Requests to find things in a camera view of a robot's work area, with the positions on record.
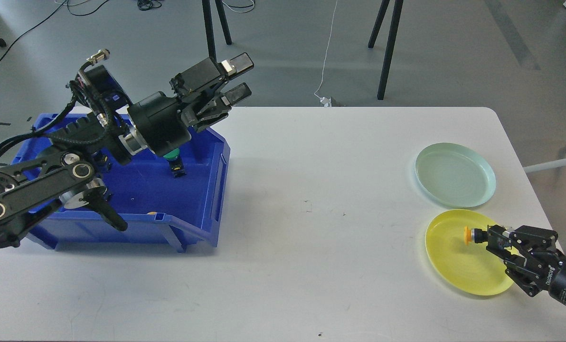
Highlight black tripod legs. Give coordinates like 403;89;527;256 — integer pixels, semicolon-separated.
368;0;404;100
201;0;233;60

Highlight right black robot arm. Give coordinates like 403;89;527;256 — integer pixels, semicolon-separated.
463;225;566;306

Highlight green push button centre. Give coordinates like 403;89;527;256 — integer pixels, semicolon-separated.
163;148;186;178

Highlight yellow push button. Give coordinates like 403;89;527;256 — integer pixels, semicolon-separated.
463;227;475;246

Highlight right black tripod legs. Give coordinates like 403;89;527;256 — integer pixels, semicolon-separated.
368;0;404;100

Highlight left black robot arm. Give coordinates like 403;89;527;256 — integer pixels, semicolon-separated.
0;48;254;248

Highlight white power plug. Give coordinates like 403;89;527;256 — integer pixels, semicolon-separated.
319;96;334;107

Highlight black cable on floor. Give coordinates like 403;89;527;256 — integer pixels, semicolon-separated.
0;0;108;80

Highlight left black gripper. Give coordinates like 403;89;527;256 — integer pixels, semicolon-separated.
128;53;255;157

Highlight light green plate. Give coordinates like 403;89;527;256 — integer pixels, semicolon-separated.
414;142;497;209

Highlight yellow plate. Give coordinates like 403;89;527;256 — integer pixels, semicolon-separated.
424;209;515;296

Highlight left black tripod legs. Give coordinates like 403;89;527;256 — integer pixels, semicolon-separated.
201;0;233;60

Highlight white cable on floor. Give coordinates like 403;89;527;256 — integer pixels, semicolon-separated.
314;0;339;100

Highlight blue plastic bin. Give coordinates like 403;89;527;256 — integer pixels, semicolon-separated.
27;129;230;253

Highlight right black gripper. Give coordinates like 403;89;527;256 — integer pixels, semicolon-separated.
472;225;566;304

